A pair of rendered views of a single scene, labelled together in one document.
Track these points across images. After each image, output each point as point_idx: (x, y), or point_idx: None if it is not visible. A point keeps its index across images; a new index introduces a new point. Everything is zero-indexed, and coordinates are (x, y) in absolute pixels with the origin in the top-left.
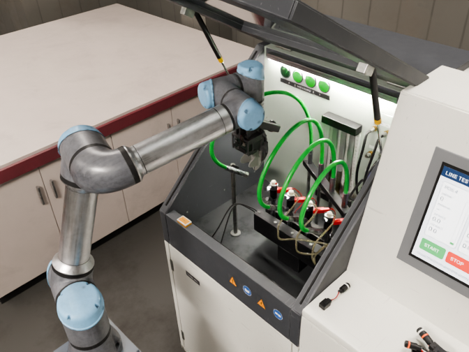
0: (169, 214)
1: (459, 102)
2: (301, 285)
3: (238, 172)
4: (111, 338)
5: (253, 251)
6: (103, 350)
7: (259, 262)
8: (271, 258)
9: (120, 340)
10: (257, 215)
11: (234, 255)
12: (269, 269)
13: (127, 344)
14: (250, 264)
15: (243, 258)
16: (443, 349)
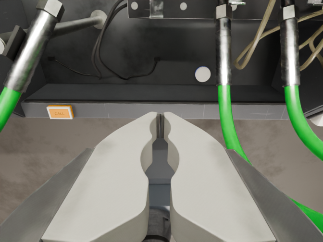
0: (28, 113)
1: None
2: (248, 30)
3: (45, 45)
4: (167, 233)
5: (150, 29)
6: (170, 236)
7: (174, 41)
8: (181, 19)
9: (164, 216)
10: (138, 18)
11: (171, 106)
12: (192, 41)
13: (167, 208)
14: (166, 53)
15: (151, 53)
16: None
